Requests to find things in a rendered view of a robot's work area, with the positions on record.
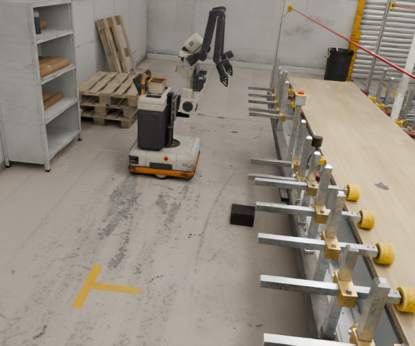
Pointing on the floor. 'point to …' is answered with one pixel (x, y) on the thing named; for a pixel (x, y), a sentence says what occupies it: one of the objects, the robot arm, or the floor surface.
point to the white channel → (411, 58)
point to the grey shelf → (53, 37)
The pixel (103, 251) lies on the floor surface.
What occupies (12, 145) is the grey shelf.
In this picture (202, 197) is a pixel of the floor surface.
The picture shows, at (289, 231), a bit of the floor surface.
